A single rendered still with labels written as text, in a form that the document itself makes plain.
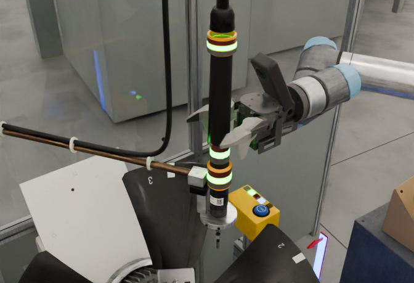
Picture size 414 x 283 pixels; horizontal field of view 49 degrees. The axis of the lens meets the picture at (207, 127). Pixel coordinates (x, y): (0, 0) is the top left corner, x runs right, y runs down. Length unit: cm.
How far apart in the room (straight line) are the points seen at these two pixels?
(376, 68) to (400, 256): 68
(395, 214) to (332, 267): 130
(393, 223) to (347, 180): 185
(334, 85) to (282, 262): 48
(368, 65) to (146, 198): 56
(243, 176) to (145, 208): 109
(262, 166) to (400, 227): 81
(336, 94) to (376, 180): 257
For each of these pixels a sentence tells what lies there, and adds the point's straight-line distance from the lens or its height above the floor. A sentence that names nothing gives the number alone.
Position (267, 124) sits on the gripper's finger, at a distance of 74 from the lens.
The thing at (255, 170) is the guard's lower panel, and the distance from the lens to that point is 211.
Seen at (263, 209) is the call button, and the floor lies 108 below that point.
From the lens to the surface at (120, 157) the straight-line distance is 87.
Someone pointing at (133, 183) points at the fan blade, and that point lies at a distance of 104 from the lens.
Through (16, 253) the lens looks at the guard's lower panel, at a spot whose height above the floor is 89.
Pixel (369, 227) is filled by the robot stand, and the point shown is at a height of 100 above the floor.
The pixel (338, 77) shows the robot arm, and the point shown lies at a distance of 90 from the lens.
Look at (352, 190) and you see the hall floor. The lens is 328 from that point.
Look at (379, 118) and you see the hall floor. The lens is 415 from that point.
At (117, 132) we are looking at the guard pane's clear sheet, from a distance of 157.
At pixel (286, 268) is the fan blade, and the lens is 115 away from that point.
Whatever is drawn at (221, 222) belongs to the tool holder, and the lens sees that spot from 85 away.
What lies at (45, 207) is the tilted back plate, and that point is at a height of 131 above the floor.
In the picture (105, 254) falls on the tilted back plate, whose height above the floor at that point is 118.
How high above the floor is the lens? 207
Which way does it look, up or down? 33 degrees down
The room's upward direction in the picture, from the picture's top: straight up
